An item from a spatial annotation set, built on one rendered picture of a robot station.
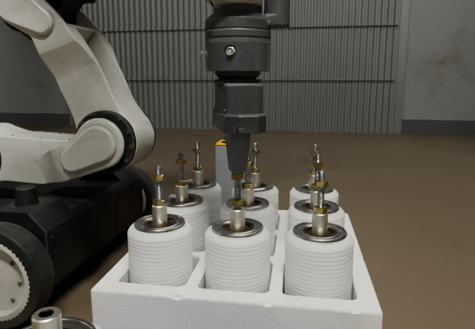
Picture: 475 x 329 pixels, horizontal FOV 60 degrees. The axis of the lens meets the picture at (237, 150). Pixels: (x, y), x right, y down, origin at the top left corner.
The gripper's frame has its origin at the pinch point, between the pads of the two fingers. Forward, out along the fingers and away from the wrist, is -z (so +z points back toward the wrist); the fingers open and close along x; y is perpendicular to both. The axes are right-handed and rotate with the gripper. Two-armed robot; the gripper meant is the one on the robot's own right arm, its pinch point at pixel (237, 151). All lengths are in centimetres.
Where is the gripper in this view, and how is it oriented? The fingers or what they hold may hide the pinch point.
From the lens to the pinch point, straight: 58.0
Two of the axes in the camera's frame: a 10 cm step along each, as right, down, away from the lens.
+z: 0.0, -9.8, -1.7
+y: -9.7, 0.4, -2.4
